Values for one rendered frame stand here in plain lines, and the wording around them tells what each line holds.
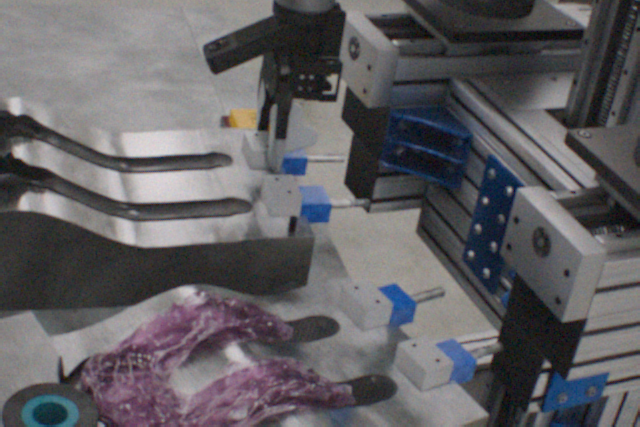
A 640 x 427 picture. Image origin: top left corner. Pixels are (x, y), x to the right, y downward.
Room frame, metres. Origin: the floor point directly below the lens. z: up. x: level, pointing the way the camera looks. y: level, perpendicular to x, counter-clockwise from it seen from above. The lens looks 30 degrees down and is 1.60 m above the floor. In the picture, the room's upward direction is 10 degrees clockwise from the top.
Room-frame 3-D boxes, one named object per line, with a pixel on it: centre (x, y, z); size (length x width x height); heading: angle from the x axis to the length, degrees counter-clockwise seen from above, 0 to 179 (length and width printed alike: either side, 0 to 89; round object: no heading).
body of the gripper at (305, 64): (1.27, 0.06, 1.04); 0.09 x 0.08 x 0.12; 111
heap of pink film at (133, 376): (0.84, 0.07, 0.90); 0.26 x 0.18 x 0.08; 128
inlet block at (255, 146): (1.28, 0.04, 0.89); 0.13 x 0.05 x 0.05; 111
